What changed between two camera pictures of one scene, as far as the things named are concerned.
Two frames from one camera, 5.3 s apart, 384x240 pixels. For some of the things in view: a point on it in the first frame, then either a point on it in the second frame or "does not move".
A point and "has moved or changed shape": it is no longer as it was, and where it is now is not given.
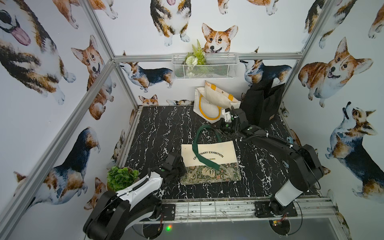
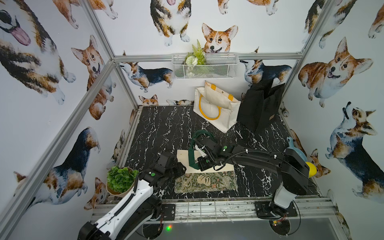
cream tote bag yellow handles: (209, 101) does not move
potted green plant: (117, 178) does not move
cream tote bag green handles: (207, 163) has moved or changed shape
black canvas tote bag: (261, 102) does not move
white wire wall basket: (205, 65) does not move
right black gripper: (220, 123) -> (201, 166)
